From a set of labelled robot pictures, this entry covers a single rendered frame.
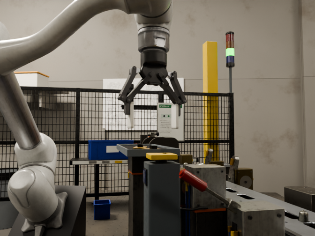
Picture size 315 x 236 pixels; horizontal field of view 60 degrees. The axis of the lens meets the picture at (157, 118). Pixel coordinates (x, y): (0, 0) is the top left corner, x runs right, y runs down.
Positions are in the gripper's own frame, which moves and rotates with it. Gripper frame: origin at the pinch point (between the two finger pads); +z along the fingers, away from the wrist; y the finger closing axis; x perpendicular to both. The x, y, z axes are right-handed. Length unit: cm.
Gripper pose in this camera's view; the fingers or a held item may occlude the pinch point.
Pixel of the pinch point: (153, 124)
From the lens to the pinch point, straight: 75.7
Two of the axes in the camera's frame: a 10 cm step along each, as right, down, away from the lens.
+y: 9.0, 0.3, 4.4
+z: 0.0, 10.0, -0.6
